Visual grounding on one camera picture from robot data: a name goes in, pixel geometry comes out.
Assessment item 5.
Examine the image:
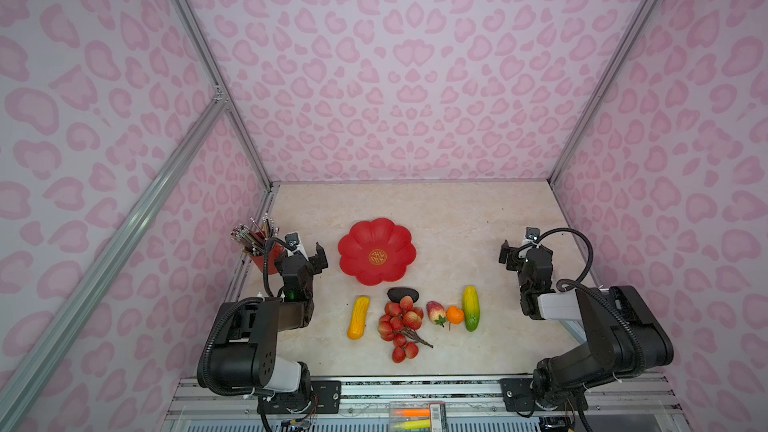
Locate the yellow fake banana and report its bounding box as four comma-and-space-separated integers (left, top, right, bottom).
347, 296, 370, 340

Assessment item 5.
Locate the orange fake tangerine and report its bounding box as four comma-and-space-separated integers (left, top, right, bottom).
446, 306, 465, 325

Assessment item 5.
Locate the dark fake avocado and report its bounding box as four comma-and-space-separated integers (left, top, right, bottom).
387, 287, 420, 303

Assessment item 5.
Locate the red fake strawberry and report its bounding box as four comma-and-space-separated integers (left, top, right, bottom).
426, 301, 448, 327

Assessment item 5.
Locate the red fake grape bunch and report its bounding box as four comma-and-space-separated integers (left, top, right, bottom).
377, 294, 434, 364

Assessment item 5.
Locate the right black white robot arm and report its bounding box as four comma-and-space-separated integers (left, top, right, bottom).
499, 239, 674, 418

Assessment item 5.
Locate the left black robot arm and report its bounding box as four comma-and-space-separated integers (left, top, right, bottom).
196, 245, 328, 413

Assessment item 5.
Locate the red flower-shaped fruit bowl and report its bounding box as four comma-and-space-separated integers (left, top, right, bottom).
338, 218, 417, 286

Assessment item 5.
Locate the red pen cup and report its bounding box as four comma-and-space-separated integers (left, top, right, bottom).
251, 241, 285, 275

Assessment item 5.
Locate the clear marker box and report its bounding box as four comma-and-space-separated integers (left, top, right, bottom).
389, 402, 449, 432

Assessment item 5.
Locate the diagonal aluminium strut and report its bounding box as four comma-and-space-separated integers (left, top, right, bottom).
1, 98, 226, 431

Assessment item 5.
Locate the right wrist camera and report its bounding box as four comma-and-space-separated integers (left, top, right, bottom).
524, 227, 541, 243

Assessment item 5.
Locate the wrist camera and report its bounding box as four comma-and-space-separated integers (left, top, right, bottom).
524, 227, 541, 243
284, 232, 309, 259

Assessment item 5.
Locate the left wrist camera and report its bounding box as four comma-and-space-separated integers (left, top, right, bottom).
284, 232, 309, 259

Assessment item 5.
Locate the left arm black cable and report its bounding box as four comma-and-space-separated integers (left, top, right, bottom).
262, 236, 295, 298

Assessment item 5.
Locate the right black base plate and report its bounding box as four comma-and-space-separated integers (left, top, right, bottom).
499, 376, 589, 418

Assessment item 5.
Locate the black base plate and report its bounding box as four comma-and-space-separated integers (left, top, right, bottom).
499, 376, 589, 418
257, 379, 342, 416

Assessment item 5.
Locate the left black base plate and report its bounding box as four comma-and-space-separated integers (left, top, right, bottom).
257, 379, 342, 416

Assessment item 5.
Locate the aluminium front rail frame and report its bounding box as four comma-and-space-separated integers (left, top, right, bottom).
160, 373, 691, 431

